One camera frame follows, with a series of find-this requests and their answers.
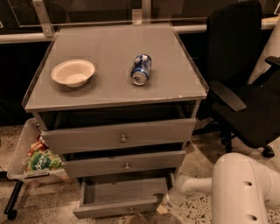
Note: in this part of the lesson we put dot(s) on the grey bottom drawer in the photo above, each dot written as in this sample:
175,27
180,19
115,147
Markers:
118,194

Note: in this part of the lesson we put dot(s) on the grey middle drawer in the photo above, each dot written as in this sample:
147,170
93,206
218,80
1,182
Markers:
122,164

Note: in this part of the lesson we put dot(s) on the grey drawer cabinet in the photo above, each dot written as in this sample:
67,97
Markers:
173,91

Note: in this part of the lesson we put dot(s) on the grey top drawer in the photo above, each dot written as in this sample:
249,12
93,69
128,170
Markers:
64,141

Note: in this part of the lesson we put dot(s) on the crushed blue soda can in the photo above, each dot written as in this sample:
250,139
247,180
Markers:
141,69

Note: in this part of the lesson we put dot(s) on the yellow foam padded gripper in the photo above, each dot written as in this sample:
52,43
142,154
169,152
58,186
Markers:
171,196

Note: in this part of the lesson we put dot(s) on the white paper bowl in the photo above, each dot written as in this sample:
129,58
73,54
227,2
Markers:
73,73

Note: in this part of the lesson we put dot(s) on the clear plastic bin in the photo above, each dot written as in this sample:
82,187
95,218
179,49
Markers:
16,170

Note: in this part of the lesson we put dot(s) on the metal rail frame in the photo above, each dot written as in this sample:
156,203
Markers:
25,21

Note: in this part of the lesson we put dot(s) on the grey drawer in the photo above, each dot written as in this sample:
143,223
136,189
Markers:
64,141
118,194
122,164

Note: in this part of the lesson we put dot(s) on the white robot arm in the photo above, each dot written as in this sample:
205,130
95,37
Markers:
242,190

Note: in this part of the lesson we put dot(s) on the black wheeled stand leg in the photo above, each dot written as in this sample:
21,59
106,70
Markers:
9,211

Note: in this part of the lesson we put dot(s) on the black office chair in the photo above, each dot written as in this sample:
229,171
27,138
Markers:
249,112

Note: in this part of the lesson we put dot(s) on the red snack bag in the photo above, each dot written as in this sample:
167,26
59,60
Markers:
39,145

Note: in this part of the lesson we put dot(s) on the green snack bag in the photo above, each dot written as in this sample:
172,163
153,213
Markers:
42,160

